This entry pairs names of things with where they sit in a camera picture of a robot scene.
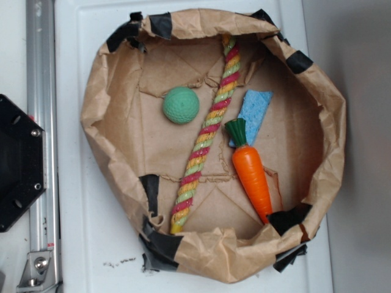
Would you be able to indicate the blue sponge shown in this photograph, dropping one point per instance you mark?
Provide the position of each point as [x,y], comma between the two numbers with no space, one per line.
[254,107]

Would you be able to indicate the green dimpled ball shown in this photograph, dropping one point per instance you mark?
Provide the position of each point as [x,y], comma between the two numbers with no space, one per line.
[181,105]

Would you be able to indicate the brown paper bag bin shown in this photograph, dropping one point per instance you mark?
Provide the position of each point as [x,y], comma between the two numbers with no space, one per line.
[143,154]

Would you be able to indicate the orange plastic toy carrot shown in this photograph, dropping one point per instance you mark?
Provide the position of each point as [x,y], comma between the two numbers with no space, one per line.
[249,168]

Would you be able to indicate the multicoloured twisted rope toy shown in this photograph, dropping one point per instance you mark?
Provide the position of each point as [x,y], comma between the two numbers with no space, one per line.
[204,140]

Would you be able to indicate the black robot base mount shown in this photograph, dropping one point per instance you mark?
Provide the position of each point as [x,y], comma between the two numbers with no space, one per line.
[22,163]

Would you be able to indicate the aluminium extrusion rail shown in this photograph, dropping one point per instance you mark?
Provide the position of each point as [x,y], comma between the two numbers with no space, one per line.
[41,104]

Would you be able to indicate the metal corner bracket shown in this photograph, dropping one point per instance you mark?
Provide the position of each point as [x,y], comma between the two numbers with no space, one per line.
[40,273]

